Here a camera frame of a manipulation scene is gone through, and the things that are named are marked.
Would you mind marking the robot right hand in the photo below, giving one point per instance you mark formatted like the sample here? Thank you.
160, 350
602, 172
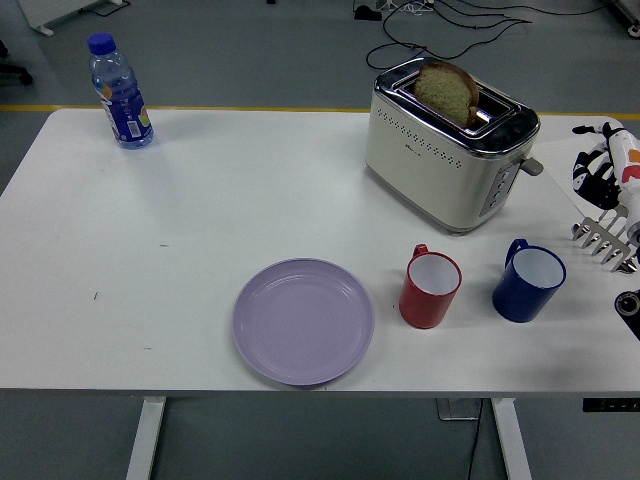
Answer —
625, 165

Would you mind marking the cream and chrome toaster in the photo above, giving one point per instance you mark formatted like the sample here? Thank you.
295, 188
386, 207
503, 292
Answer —
440, 170

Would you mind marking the brown-crusted bread slice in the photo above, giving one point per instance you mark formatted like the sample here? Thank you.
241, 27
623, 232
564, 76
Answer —
445, 90

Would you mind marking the purple round plate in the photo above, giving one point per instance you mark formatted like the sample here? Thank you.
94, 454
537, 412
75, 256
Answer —
302, 322

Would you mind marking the white paper sheet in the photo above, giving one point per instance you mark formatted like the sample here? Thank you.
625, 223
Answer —
555, 160

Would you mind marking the silver metal toast rack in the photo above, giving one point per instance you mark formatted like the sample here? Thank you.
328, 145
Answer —
602, 245

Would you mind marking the blue enamel mug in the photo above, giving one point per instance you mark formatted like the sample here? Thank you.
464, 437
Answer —
517, 302

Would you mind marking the black table control panel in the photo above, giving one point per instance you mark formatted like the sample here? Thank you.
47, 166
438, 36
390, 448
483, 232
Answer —
610, 405

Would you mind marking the red enamel mug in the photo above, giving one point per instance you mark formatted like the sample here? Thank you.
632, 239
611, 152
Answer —
425, 307

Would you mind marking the white table leg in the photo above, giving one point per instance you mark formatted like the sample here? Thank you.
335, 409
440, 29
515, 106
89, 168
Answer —
512, 440
146, 440

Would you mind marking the black floor power box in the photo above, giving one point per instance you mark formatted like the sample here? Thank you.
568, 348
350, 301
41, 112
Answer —
366, 12

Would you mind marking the blue-capped water bottle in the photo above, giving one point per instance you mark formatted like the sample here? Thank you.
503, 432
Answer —
122, 110

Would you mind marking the white furniture base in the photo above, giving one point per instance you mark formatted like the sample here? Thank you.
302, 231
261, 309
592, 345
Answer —
55, 12

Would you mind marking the black office chair base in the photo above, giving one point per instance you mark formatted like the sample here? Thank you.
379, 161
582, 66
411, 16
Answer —
15, 67

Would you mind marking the grey furniture frame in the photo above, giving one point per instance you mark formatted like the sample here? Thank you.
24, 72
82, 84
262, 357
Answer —
631, 15

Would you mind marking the clear bracket under table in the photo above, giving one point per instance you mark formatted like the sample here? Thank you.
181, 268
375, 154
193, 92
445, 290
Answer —
450, 410

